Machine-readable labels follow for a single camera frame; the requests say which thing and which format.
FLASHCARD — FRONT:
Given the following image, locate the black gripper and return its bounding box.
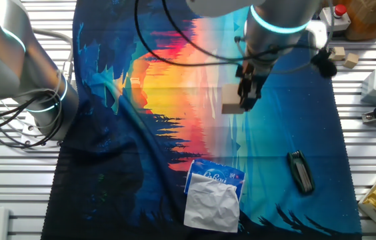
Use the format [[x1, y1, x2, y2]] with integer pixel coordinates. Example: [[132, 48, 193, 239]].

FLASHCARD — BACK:
[[237, 61, 273, 113]]

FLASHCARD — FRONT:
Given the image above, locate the pale wooden block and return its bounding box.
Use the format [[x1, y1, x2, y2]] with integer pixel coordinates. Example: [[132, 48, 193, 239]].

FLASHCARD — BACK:
[[221, 83, 246, 115]]

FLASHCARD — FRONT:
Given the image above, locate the small wooden cube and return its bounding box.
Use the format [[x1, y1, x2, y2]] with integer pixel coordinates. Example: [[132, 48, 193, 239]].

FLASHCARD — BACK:
[[343, 52, 360, 70], [328, 46, 347, 62]]

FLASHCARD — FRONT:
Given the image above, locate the grey emergency stop button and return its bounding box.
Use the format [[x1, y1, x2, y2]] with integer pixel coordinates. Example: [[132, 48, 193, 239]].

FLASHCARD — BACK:
[[319, 3, 352, 33]]

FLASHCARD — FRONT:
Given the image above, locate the blue tissue pack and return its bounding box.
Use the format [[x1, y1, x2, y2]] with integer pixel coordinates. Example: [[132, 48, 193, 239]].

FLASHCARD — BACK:
[[183, 159, 246, 234]]

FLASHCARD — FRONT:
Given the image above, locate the brown cardboard box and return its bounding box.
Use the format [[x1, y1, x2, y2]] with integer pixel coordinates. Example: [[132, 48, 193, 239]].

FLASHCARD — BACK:
[[339, 0, 376, 41]]

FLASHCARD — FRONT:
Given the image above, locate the colourful sunset print mat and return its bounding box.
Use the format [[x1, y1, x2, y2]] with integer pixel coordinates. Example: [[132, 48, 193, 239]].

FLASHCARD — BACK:
[[40, 0, 363, 240]]

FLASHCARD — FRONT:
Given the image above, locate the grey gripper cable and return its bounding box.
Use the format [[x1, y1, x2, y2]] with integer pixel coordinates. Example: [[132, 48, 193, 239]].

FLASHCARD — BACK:
[[234, 0, 336, 75]]

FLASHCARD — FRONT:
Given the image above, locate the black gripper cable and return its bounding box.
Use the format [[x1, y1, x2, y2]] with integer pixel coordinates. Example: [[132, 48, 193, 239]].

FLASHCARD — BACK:
[[161, 0, 319, 63], [133, 0, 246, 67]]

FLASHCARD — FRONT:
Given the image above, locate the black camera plug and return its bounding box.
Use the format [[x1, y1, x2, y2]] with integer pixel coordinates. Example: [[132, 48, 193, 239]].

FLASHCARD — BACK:
[[310, 48, 338, 79]]

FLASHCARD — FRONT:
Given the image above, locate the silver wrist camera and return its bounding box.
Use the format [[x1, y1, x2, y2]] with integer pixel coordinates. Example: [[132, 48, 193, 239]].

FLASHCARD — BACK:
[[304, 19, 329, 55]]

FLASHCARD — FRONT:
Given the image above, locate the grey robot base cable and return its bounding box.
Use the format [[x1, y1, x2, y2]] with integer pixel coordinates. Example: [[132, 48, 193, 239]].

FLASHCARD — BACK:
[[33, 28, 75, 84]]

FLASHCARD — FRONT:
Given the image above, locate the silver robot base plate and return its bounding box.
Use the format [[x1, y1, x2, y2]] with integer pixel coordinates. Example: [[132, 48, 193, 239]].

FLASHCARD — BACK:
[[20, 111, 63, 148]]

